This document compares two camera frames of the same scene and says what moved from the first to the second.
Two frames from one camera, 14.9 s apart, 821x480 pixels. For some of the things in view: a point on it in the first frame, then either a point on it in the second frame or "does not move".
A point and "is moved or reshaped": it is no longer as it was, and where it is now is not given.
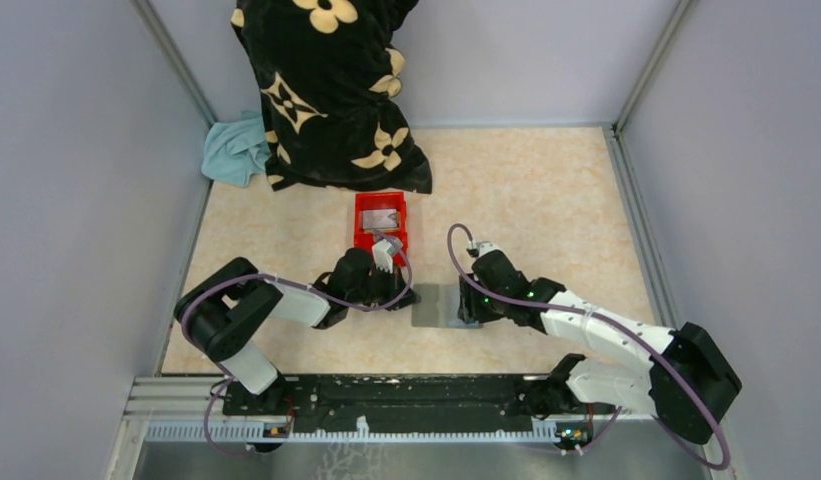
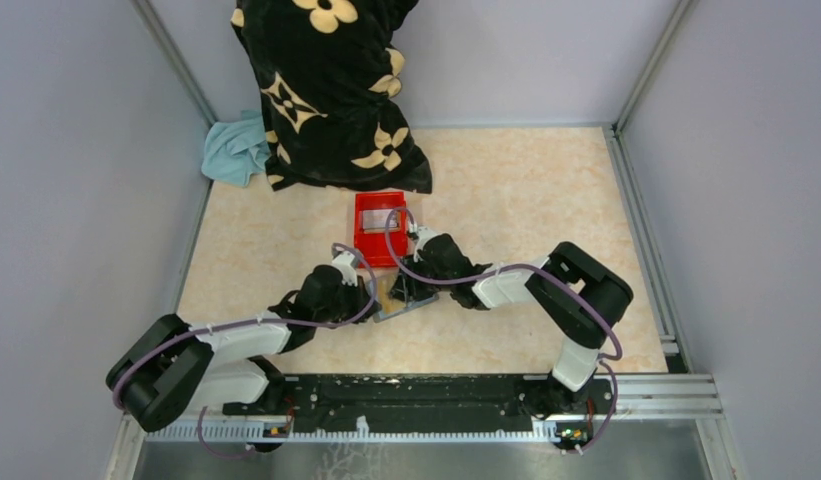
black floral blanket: [330, 72] does not move
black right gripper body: [479, 307] → [416, 287]
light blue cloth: [236, 149] does not move
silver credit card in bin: [379, 218] does not move
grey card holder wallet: [438, 308] is moved or reshaped
